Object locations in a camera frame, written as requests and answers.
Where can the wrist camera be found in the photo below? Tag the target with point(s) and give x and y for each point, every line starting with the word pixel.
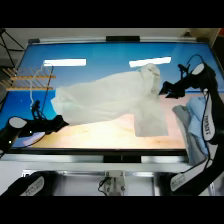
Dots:
pixel 37 110
pixel 183 70

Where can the silver frame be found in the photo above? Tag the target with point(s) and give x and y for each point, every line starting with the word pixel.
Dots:
pixel 83 166

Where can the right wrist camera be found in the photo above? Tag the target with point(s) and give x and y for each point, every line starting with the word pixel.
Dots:
pixel 183 70

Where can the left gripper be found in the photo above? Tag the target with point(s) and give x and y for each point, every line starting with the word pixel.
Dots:
pixel 56 124

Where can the grey garment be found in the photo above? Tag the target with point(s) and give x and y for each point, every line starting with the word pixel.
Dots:
pixel 184 120

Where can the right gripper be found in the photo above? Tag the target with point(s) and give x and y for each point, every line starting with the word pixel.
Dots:
pixel 176 89

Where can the white T-shirt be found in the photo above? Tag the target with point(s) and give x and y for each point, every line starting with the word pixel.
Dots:
pixel 110 96

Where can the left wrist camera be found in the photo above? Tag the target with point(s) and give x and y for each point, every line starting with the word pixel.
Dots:
pixel 37 110

